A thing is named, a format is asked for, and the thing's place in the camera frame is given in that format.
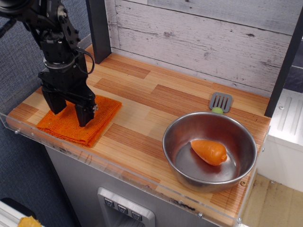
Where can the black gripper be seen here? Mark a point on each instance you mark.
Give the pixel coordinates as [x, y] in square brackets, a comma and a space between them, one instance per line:
[60, 85]

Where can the yellow object at corner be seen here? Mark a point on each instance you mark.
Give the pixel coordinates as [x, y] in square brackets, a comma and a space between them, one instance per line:
[29, 222]

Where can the black right vertical post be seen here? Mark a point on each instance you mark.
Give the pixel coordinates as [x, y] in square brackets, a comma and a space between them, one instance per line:
[285, 68]

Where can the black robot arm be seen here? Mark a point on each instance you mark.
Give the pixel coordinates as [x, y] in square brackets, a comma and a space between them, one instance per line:
[50, 26]

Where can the orange toy carrot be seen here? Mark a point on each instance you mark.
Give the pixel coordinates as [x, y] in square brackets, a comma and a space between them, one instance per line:
[212, 152]

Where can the clear acrylic table guard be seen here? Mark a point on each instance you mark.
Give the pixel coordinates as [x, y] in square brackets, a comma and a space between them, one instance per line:
[127, 159]

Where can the white aluminium side rail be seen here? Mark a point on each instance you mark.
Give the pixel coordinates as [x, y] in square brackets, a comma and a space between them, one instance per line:
[286, 124]

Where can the black vertical post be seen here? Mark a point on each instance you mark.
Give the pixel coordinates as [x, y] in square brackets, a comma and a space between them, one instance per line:
[285, 68]
[97, 16]

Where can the stainless steel bowl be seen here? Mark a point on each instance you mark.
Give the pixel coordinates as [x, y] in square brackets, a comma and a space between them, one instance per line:
[192, 171]

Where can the black left vertical post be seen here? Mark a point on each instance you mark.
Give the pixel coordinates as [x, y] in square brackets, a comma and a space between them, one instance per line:
[97, 16]

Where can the grey toy spatula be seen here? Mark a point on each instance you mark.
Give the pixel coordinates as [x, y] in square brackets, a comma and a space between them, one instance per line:
[220, 100]

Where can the orange cloth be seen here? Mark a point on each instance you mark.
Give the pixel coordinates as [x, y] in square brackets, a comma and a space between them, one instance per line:
[65, 125]

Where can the grey cabinet with dispenser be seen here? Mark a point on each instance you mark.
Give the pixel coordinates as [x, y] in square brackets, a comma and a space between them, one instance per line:
[102, 200]

